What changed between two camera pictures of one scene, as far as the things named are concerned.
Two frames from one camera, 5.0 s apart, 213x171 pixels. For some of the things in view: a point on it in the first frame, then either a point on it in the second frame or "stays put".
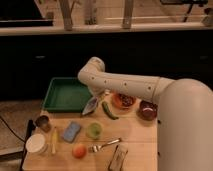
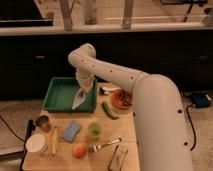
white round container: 35,143 stays put
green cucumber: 107,111 stays put
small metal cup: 44,123 stays put
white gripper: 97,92 -> 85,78
